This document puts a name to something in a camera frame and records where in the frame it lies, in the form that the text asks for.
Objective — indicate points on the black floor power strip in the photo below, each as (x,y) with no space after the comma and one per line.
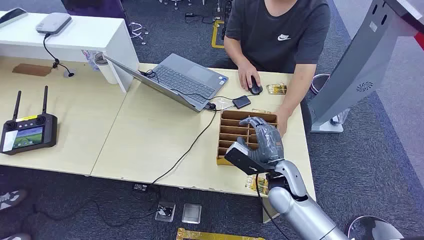
(140,188)

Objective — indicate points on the person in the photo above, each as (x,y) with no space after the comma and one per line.
(278,36)

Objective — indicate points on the brown cardboard piece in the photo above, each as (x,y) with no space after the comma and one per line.
(31,69)

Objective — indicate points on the black smartphone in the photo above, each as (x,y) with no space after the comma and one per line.
(11,16)

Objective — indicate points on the person's left forearm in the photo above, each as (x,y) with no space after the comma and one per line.
(298,89)

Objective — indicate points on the black external drive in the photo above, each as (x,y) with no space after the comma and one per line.
(241,102)

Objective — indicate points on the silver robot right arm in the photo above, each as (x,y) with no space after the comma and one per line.
(304,212)

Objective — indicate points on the grey kiosk stand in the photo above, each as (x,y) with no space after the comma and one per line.
(357,66)

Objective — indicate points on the metal floor socket plate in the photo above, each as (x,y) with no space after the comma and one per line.
(191,213)
(165,212)

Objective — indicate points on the grey router box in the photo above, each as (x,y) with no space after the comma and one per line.
(53,23)

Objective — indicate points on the person's left hand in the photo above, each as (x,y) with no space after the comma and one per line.
(284,118)

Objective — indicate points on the patterned plastic bag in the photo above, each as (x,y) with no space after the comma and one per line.
(89,59)

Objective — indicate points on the person's right hand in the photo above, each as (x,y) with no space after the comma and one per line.
(245,74)

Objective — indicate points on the gold hotel card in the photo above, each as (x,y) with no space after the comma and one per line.
(276,89)
(261,185)
(260,111)

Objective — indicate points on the black remote controller with screen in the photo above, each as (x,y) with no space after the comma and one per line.
(30,136)

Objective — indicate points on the white paper roll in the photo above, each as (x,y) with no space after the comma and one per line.
(107,74)

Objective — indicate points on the person's right forearm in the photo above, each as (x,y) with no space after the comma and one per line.
(235,53)

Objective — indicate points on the black computer mouse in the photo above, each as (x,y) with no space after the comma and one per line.
(255,88)

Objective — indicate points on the grey shoe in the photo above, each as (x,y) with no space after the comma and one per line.
(15,237)
(10,198)

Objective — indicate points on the wooden card organizer box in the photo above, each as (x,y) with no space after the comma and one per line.
(232,127)

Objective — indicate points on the shiny round metal base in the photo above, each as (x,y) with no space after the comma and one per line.
(381,232)

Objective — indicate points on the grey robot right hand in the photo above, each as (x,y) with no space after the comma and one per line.
(270,142)

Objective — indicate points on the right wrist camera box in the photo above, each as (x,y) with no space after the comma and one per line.
(243,162)

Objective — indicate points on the gold foil sheet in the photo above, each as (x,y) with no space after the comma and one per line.
(212,236)

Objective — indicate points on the white desk shelf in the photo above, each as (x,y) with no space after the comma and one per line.
(86,36)

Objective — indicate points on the grey laptop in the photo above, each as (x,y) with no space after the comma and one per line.
(185,81)

